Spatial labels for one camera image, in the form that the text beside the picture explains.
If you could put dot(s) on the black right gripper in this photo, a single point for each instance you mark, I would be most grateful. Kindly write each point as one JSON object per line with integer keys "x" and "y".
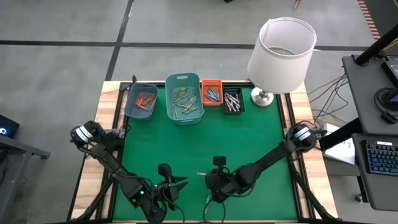
{"x": 224, "y": 185}

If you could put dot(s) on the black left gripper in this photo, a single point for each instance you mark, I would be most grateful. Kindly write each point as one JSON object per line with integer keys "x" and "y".
{"x": 166, "y": 189}

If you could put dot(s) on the tall teal plastic bin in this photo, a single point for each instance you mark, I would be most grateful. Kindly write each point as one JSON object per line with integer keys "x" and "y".
{"x": 186, "y": 120}

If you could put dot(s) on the short white crayon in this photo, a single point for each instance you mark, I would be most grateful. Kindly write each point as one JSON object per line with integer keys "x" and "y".
{"x": 232, "y": 102}

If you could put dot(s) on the short blue crayon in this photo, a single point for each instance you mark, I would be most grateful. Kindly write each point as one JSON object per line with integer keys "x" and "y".
{"x": 214, "y": 92}
{"x": 214, "y": 97}

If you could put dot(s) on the large blue crayon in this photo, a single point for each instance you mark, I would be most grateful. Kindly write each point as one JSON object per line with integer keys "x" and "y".
{"x": 209, "y": 97}
{"x": 211, "y": 92}

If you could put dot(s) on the orange crayon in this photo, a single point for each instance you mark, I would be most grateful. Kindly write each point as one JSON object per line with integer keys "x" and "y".
{"x": 142, "y": 107}
{"x": 153, "y": 104}
{"x": 140, "y": 99}
{"x": 146, "y": 102}
{"x": 150, "y": 99}

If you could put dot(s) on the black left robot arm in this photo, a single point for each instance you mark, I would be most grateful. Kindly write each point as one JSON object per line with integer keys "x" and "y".
{"x": 109, "y": 165}

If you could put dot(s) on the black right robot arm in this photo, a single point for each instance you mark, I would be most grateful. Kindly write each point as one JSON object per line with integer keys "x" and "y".
{"x": 267, "y": 158}

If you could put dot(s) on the green table mat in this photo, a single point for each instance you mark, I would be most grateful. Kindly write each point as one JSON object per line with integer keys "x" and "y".
{"x": 217, "y": 140}

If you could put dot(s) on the black plastic basket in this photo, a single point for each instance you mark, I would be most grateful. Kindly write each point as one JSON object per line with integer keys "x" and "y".
{"x": 233, "y": 112}

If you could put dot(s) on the dark teal stepped bin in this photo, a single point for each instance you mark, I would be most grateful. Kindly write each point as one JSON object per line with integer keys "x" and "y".
{"x": 132, "y": 114}

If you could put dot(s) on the orange plastic basket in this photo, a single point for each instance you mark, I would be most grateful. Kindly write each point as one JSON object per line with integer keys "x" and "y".
{"x": 212, "y": 83}

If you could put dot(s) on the black corner clamp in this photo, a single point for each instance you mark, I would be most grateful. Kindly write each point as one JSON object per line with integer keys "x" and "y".
{"x": 126, "y": 84}

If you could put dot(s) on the silver lamp white shade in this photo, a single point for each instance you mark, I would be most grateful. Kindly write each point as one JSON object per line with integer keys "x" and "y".
{"x": 280, "y": 71}

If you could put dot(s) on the white paper sheet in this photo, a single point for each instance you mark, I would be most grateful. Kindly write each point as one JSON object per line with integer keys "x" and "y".
{"x": 342, "y": 152}

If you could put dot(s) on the black diagonal pole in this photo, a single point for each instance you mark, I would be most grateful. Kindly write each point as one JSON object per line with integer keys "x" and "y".
{"x": 376, "y": 46}
{"x": 342, "y": 133}

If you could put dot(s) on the grey desk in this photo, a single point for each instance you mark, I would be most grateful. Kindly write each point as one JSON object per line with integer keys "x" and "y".
{"x": 373, "y": 193}
{"x": 363, "y": 93}

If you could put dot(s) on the grey side table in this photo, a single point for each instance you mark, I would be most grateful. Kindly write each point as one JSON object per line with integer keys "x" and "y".
{"x": 12, "y": 174}

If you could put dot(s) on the backlit black keyboard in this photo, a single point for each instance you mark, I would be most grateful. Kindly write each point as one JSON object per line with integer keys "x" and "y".
{"x": 382, "y": 158}

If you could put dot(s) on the black device blue light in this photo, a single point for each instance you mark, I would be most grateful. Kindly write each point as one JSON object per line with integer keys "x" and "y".
{"x": 7, "y": 126}

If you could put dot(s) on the wooden legs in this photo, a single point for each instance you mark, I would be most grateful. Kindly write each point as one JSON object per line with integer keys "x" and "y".
{"x": 297, "y": 3}

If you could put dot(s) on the black screen device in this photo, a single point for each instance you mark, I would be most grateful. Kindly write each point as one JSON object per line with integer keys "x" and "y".
{"x": 391, "y": 70}

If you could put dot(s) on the black table frame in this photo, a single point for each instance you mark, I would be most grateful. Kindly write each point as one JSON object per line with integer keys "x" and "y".
{"x": 284, "y": 105}

